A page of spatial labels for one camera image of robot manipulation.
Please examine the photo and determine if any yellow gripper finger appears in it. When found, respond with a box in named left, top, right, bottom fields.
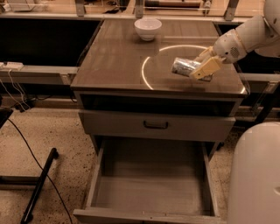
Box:
left=194, top=46, right=216, bottom=63
left=191, top=56, right=223, bottom=80

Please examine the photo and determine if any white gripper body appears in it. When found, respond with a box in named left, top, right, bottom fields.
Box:
left=213, top=28, right=247, bottom=64

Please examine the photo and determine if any silver redbull can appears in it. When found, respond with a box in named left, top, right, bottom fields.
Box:
left=171, top=58, right=213, bottom=82

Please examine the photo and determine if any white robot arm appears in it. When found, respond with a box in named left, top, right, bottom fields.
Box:
left=191, top=0, right=280, bottom=80

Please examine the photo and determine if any grey drawer cabinet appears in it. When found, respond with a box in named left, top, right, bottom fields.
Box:
left=71, top=19, right=247, bottom=147

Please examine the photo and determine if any open lower drawer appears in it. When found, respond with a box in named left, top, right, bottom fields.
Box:
left=73, top=137, right=226, bottom=224

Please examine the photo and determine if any white ceramic bowl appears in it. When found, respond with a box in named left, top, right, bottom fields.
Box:
left=134, top=17, right=162, bottom=41

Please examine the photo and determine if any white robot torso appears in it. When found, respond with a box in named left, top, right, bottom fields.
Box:
left=227, top=122, right=280, bottom=224

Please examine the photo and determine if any white power strip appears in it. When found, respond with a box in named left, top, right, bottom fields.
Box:
left=0, top=62, right=24, bottom=71

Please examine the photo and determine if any black floor stand leg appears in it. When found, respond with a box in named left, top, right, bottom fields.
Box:
left=20, top=148, right=59, bottom=224

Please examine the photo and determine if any closed drawer with handle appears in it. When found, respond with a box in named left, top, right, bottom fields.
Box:
left=79, top=109, right=235, bottom=142

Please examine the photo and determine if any black drawer handle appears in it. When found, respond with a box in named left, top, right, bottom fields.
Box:
left=143, top=121, right=169, bottom=130

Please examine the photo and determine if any black floor cable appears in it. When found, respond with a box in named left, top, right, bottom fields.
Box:
left=5, top=117, right=74, bottom=224

